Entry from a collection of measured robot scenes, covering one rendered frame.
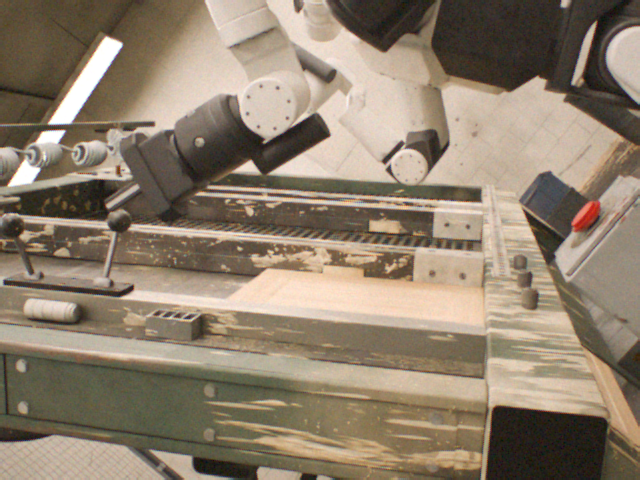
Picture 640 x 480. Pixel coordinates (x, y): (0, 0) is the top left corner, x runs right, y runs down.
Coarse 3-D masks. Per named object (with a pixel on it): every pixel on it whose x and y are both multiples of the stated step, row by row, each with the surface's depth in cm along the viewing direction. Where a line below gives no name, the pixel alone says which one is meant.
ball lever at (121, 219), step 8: (112, 216) 112; (120, 216) 112; (128, 216) 113; (112, 224) 112; (120, 224) 112; (128, 224) 113; (120, 232) 113; (112, 240) 112; (112, 248) 112; (112, 256) 111; (104, 272) 110; (96, 280) 109; (104, 280) 109; (112, 280) 110
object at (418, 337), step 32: (0, 288) 111; (32, 288) 110; (96, 320) 109; (128, 320) 107; (224, 320) 104; (256, 320) 103; (288, 320) 102; (320, 320) 101; (352, 320) 101; (384, 320) 101; (416, 320) 102; (384, 352) 100; (416, 352) 99; (448, 352) 98; (480, 352) 97
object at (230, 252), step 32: (32, 224) 149; (64, 224) 148; (96, 224) 151; (64, 256) 149; (96, 256) 148; (128, 256) 146; (160, 256) 144; (192, 256) 143; (224, 256) 142; (256, 256) 140; (288, 256) 139; (320, 256) 138; (352, 256) 136; (384, 256) 135; (416, 256) 134; (448, 256) 132; (480, 256) 133
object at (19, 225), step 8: (8, 216) 105; (16, 216) 105; (0, 224) 104; (8, 224) 104; (16, 224) 105; (24, 224) 106; (0, 232) 105; (8, 232) 104; (16, 232) 105; (16, 240) 107; (24, 248) 109; (24, 256) 109; (24, 264) 110; (32, 272) 111; (40, 272) 112
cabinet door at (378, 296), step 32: (256, 288) 124; (288, 288) 126; (320, 288) 127; (352, 288) 128; (384, 288) 129; (416, 288) 129; (448, 288) 130; (480, 288) 131; (448, 320) 110; (480, 320) 111
